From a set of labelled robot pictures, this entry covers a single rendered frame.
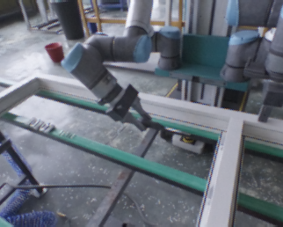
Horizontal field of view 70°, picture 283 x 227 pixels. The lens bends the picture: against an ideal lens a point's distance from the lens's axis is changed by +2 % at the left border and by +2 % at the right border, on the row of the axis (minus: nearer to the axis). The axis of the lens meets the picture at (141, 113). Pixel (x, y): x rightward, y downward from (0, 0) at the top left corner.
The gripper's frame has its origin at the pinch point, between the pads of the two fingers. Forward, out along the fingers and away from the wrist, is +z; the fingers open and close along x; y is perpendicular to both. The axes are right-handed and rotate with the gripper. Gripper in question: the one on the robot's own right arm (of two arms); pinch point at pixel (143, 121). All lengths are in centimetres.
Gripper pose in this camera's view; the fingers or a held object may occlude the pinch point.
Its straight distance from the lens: 73.5
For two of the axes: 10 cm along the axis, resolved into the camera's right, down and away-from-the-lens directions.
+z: 6.8, 6.4, 3.6
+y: 6.1, -2.1, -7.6
